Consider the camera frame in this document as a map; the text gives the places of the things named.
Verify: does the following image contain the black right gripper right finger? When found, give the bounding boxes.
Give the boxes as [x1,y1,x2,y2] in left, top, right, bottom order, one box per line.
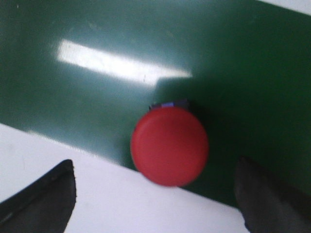
[234,157,311,233]

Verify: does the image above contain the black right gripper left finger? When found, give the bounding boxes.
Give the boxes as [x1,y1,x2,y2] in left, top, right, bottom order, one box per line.
[0,159,76,233]

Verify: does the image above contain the red mushroom push button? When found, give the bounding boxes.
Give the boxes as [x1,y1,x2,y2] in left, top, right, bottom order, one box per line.
[130,99,209,187]

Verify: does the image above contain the green conveyor belt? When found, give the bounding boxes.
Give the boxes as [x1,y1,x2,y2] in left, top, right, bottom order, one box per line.
[0,0,311,206]

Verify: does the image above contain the aluminium conveyor front rail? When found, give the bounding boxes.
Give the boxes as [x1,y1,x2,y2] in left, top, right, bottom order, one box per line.
[0,125,246,233]

